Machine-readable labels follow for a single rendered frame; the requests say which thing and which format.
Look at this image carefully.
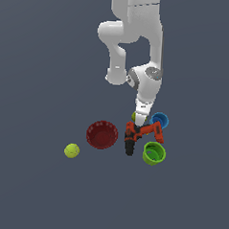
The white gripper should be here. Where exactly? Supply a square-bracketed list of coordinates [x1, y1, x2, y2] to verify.
[133, 98, 156, 128]

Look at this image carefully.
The olive green round fruit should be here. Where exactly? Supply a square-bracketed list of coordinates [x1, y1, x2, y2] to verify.
[130, 111, 149, 125]

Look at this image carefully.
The orange and black power drill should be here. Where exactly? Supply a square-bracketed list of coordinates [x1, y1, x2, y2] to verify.
[123, 118, 167, 159]

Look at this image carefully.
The blue cup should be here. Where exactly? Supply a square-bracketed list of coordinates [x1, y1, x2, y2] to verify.
[149, 111, 171, 130]

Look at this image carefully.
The green cup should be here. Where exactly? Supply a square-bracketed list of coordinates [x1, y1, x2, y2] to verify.
[141, 140, 168, 168]

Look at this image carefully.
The dark red bowl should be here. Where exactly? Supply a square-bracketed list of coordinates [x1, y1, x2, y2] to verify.
[84, 119, 120, 151]

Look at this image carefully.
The yellow-green tennis ball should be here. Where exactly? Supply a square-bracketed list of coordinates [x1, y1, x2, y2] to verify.
[63, 142, 81, 159]

